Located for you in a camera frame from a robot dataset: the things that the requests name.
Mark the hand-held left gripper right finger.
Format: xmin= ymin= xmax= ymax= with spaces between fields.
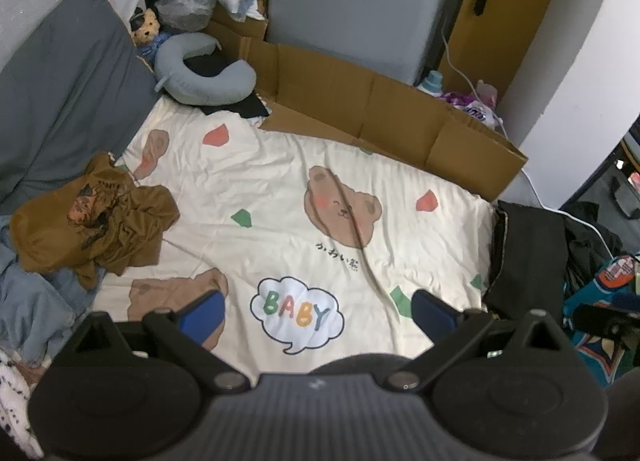
xmin=386 ymin=289 xmax=576 ymax=392

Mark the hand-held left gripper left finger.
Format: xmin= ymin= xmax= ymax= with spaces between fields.
xmin=62 ymin=289 xmax=252 ymax=392

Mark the brown printed t-shirt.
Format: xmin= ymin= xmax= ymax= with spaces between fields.
xmin=10 ymin=152 xmax=181 ymax=290

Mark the teal printed cloth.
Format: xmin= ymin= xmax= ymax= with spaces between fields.
xmin=562 ymin=253 xmax=640 ymax=387

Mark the black jacket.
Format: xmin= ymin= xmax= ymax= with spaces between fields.
xmin=562 ymin=201 xmax=626 ymax=292

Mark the black garment with patterned lining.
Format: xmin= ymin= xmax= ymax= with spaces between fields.
xmin=482 ymin=200 xmax=571 ymax=314

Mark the dark bag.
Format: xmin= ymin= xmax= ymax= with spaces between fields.
xmin=611 ymin=173 xmax=640 ymax=220

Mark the cream bear print blanket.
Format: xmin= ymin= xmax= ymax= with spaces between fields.
xmin=95 ymin=98 xmax=501 ymax=374

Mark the light blue denim garment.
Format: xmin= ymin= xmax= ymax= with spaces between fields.
xmin=0 ymin=226 xmax=106 ymax=367

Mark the white floral cloth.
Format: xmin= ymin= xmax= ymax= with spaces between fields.
xmin=0 ymin=346 xmax=46 ymax=459

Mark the black cloth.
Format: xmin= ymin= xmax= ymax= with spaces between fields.
xmin=182 ymin=53 xmax=273 ymax=119

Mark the purple white refill pouch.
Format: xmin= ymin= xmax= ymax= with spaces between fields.
xmin=440 ymin=80 xmax=503 ymax=129

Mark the detergent bottle with teal cap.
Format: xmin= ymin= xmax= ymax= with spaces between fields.
xmin=417 ymin=70 xmax=446 ymax=96

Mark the blue-grey neck pillow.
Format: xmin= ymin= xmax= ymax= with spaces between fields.
xmin=154 ymin=32 xmax=257 ymax=106

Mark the brown cardboard sheet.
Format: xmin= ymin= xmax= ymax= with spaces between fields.
xmin=205 ymin=0 xmax=529 ymax=202

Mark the teddy bear plush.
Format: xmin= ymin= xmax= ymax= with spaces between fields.
xmin=129 ymin=7 xmax=167 ymax=49

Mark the brown wooden wardrobe panel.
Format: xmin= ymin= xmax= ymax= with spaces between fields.
xmin=445 ymin=0 xmax=566 ymax=92

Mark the clear plastic bag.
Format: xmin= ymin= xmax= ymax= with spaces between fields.
xmin=155 ymin=0 xmax=218 ymax=32

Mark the grey cabinet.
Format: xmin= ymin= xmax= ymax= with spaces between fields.
xmin=267 ymin=0 xmax=481 ymax=86

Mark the white cable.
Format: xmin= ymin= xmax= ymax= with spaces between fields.
xmin=441 ymin=31 xmax=621 ymax=257

